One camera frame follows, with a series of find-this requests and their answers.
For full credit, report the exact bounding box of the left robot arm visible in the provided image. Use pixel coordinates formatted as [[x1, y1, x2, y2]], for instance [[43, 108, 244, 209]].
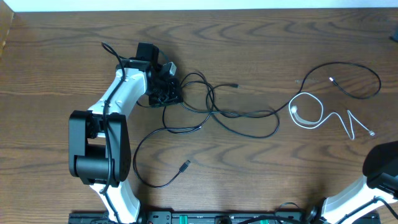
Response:
[[68, 42, 183, 223]]

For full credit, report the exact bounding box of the white usb cable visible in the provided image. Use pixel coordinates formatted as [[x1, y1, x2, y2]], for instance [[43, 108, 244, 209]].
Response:
[[288, 91, 376, 141]]

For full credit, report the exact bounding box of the black usb cable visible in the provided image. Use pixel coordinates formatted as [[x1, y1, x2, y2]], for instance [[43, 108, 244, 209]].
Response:
[[132, 72, 240, 189]]

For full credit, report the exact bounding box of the thin black cable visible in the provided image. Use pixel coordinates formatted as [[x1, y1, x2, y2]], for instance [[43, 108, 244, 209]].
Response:
[[180, 61, 382, 139]]

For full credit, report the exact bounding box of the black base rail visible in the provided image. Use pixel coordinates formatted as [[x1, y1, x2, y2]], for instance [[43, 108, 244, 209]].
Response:
[[67, 210, 382, 224]]

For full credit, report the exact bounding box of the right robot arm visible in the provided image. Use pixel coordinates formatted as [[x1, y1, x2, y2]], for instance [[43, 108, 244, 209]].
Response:
[[320, 141, 397, 223]]

